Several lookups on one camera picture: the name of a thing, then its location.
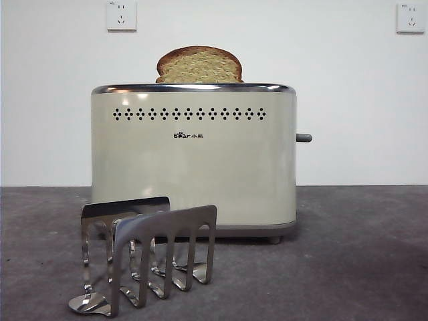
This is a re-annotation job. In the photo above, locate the toasted bread slice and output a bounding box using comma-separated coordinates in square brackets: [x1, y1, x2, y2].
[154, 46, 245, 84]

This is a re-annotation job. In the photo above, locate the cream toaster with chrome top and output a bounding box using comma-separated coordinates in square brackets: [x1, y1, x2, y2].
[90, 82, 298, 245]

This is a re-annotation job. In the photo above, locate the stainless steel toast rack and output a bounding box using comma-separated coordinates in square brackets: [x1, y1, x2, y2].
[68, 196, 218, 318]

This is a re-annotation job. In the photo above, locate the white wall socket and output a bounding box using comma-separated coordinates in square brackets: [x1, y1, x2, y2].
[395, 3, 425, 35]
[106, 0, 138, 33]

